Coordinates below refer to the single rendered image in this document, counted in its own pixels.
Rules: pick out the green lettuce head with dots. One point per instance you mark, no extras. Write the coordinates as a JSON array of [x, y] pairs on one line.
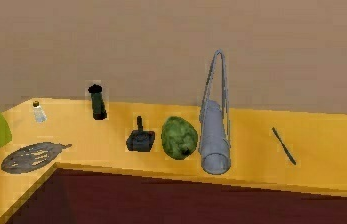
[[178, 137]]

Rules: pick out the black joystick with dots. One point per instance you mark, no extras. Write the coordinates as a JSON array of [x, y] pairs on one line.
[[139, 140]]

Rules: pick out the dark green pepper mill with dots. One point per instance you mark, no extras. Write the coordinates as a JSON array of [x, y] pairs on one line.
[[98, 104]]

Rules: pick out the dark green knife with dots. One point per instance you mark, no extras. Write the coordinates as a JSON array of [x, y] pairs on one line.
[[283, 145]]

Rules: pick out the clear salt shaker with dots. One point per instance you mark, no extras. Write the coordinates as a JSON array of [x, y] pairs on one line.
[[39, 112]]

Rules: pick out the grey slotted spatula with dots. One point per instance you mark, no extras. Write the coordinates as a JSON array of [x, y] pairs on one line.
[[29, 156]]

